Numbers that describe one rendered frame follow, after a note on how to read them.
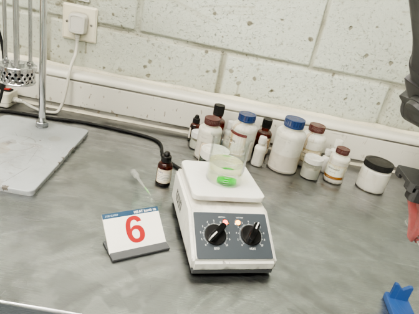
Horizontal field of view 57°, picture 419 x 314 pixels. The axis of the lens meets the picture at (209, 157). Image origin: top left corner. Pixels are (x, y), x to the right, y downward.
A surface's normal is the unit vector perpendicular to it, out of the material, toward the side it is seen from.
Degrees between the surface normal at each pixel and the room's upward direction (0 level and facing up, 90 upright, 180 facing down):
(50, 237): 0
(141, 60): 90
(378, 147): 90
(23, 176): 0
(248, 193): 0
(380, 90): 90
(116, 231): 40
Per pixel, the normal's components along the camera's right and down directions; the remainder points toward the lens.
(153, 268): 0.18, -0.89
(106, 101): -0.04, 0.41
